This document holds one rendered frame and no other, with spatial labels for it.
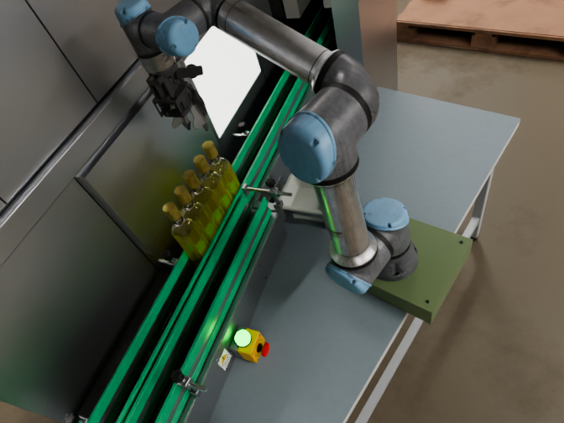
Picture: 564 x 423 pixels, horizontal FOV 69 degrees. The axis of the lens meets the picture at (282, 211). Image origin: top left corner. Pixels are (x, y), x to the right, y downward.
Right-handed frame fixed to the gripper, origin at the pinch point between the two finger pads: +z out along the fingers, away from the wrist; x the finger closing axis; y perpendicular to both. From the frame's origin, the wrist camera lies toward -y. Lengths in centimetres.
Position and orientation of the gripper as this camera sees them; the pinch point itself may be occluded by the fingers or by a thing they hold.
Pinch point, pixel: (197, 124)
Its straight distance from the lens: 119.0
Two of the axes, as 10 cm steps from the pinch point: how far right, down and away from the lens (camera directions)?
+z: 2.3, 6.1, 7.6
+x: 9.2, 1.1, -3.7
